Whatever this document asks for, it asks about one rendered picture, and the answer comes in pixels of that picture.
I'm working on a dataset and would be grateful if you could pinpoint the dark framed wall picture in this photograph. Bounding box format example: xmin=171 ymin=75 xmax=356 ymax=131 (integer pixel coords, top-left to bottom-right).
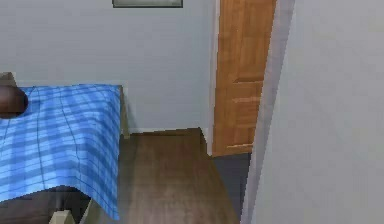
xmin=112 ymin=0 xmax=184 ymax=9

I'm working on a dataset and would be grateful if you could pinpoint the bed with blue plaid cover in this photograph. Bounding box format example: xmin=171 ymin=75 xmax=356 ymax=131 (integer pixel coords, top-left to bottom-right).
xmin=0 ymin=71 xmax=132 ymax=224

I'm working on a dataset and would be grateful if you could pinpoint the brown wooden room door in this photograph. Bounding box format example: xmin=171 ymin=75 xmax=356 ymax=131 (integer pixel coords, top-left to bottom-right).
xmin=212 ymin=0 xmax=278 ymax=158

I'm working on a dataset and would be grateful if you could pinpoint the dark brown pillow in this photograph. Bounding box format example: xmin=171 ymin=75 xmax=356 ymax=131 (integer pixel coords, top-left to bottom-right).
xmin=0 ymin=85 xmax=29 ymax=120

